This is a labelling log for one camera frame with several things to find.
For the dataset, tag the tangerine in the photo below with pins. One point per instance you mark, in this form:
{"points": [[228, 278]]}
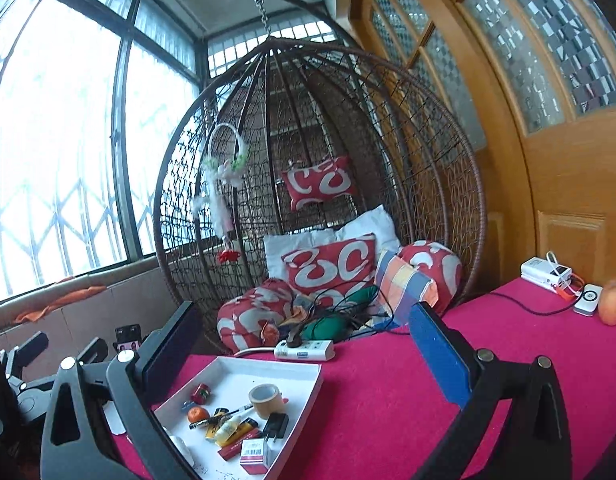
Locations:
{"points": [[198, 414]]}

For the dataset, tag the plaid colourful cushion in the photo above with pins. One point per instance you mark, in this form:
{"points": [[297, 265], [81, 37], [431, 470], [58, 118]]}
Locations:
{"points": [[402, 285]]}

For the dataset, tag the white square device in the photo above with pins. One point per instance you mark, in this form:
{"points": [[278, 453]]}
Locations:
{"points": [[590, 300]]}

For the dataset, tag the small clear dropper bottle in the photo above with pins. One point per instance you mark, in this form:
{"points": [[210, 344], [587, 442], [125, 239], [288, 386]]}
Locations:
{"points": [[228, 432]]}

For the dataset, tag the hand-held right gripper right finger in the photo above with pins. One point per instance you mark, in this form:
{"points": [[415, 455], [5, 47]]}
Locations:
{"points": [[437, 355]]}

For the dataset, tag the orange cloth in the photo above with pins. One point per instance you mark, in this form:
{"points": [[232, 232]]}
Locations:
{"points": [[78, 294]]}

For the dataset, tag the small red bar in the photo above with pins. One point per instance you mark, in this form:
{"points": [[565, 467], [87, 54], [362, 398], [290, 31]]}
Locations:
{"points": [[228, 452]]}

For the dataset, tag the window with metal grille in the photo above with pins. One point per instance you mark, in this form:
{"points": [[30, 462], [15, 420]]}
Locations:
{"points": [[48, 135]]}

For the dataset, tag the green cloth bag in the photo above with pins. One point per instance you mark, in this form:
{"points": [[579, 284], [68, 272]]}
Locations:
{"points": [[323, 330]]}

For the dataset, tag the white power bank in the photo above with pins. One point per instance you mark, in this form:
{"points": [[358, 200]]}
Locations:
{"points": [[537, 270]]}

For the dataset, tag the apple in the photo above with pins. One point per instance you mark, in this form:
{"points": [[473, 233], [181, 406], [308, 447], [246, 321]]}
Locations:
{"points": [[615, 302]]}

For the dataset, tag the small red patterned cushion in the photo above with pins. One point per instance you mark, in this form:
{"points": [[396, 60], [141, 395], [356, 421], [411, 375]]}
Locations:
{"points": [[318, 182]]}

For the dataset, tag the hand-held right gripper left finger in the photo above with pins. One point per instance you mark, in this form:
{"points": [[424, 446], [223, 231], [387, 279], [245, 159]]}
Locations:
{"points": [[173, 350]]}

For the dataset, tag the black gel pen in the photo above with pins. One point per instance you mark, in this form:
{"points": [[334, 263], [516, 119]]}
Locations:
{"points": [[243, 407]]}

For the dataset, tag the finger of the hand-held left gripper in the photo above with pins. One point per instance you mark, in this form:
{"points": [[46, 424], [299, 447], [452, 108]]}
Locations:
{"points": [[93, 350], [30, 350]]}

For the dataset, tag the red white patterned cushions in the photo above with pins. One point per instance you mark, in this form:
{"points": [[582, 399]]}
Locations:
{"points": [[368, 225]]}

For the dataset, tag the large yellow lighter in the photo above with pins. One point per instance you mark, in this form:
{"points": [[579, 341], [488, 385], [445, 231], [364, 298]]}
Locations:
{"points": [[248, 430]]}

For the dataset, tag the wooden door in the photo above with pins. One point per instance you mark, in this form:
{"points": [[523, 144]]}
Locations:
{"points": [[562, 185]]}

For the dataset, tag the rectangular red patterned cushion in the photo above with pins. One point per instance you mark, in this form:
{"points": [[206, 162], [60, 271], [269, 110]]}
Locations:
{"points": [[333, 265]]}

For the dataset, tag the pink table cover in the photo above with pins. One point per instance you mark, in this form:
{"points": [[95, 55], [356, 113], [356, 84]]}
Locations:
{"points": [[377, 400]]}

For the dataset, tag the white box tray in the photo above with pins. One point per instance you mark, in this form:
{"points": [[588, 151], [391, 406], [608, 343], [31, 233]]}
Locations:
{"points": [[228, 375]]}

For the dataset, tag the white dreamcatcher decoration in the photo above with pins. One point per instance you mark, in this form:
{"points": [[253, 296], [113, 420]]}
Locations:
{"points": [[218, 210]]}

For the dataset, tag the round red patterned cushion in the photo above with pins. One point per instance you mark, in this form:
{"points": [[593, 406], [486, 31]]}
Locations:
{"points": [[432, 265]]}

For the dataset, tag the brown tape roll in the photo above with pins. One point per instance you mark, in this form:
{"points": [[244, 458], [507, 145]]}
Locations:
{"points": [[265, 405]]}

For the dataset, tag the red cylinder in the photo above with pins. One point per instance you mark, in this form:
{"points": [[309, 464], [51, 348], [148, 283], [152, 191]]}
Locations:
{"points": [[200, 394]]}

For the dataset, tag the small yellow lighter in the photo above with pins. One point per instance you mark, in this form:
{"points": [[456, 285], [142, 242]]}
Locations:
{"points": [[215, 430]]}

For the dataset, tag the white power strip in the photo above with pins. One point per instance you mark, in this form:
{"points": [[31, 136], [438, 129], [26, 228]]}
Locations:
{"points": [[313, 350]]}

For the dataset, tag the crumpled red patterned cushion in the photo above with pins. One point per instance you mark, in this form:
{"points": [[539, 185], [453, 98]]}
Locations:
{"points": [[248, 315]]}

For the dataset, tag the small white object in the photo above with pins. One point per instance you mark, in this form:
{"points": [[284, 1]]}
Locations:
{"points": [[182, 450]]}

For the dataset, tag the black cat phone stand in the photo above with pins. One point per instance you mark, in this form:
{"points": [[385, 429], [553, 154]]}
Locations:
{"points": [[128, 335]]}

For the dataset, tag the wicker hanging chair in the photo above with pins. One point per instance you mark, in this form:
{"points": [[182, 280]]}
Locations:
{"points": [[437, 135]]}

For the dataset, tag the black plug charger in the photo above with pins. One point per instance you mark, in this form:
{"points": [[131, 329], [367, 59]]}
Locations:
{"points": [[275, 425]]}

